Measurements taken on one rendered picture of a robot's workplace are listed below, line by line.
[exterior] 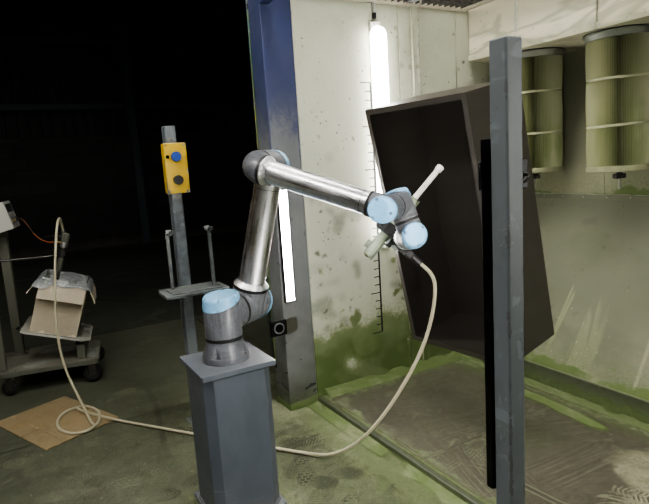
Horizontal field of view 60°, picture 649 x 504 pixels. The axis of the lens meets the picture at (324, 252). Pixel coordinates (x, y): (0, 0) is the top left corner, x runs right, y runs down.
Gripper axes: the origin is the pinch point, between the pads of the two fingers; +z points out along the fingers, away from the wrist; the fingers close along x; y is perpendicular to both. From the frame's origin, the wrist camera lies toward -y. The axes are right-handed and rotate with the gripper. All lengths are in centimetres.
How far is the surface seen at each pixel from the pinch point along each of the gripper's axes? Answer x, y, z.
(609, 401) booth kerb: 13, 147, 50
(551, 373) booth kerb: 10, 129, 81
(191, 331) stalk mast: -95, -45, 87
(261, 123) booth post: 18, -85, 76
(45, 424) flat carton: -193, -79, 112
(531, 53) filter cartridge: 151, 9, 86
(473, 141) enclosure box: 48, 1, -15
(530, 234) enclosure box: 42, 49, 11
